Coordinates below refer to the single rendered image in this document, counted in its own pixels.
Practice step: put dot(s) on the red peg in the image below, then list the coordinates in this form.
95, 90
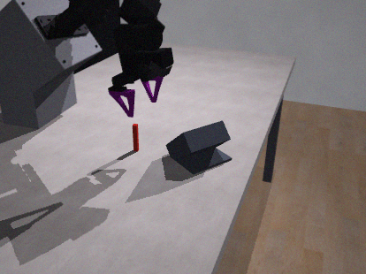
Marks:
135, 138

